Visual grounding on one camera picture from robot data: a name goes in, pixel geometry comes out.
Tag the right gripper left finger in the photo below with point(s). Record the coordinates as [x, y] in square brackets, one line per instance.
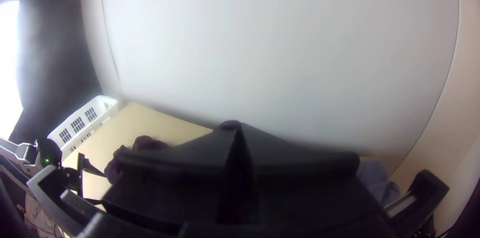
[180, 178]

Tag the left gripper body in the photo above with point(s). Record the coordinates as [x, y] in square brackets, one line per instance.
[89, 167]

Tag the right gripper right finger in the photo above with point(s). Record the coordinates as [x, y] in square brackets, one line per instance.
[300, 181]

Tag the black printed t-shirt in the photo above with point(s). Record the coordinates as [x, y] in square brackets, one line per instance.
[146, 143]

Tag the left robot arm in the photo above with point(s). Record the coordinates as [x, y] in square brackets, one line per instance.
[47, 153]

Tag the white laundry basket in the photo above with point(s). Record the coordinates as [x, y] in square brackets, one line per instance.
[80, 116]

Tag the heap of clothes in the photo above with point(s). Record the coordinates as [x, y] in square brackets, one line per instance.
[377, 183]

